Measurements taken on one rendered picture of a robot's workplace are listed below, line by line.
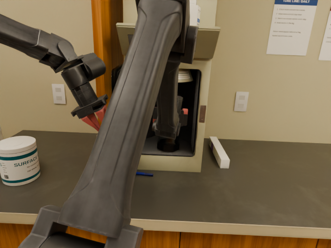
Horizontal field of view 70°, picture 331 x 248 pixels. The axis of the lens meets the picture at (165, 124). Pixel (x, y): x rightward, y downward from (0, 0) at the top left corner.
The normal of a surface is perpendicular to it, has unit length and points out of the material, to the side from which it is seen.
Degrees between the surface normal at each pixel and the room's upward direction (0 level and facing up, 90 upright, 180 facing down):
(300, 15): 90
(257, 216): 0
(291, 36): 90
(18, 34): 64
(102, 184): 49
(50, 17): 90
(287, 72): 90
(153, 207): 0
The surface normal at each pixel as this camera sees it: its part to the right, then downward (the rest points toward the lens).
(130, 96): -0.04, -0.39
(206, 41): -0.04, 0.90
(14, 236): -0.03, 0.32
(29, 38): 0.58, -0.22
